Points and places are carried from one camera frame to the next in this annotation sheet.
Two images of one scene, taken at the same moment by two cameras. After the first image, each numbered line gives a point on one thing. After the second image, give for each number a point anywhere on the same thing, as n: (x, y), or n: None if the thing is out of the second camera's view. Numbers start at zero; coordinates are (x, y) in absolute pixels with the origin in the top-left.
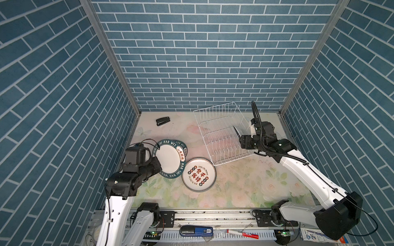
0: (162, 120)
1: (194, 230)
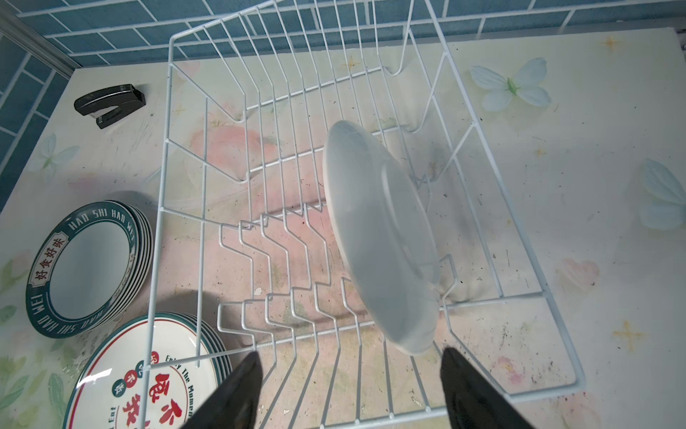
0: (125, 96)
1: None
